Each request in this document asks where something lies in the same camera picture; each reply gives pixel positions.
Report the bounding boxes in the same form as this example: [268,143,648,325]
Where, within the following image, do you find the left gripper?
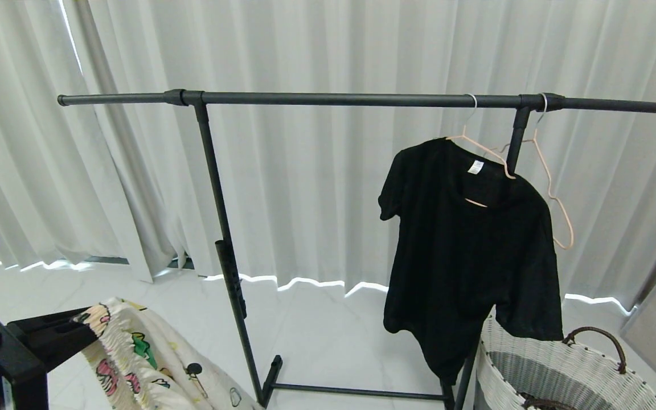
[0,293,100,410]

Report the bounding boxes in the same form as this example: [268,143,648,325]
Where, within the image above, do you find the cream printed garment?
[73,297,264,410]

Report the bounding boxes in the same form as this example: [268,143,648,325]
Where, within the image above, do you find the black sleeveless top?
[378,138,564,386]

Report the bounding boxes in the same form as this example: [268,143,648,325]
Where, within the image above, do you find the pink clothes hanger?
[498,93,575,250]
[445,94,516,208]

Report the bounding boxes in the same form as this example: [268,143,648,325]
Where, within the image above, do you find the black clothes rack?
[58,88,656,410]

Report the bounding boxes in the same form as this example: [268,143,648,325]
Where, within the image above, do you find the white laundry basket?
[475,315,656,410]

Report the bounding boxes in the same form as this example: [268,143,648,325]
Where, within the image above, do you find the white curtain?
[0,0,656,317]

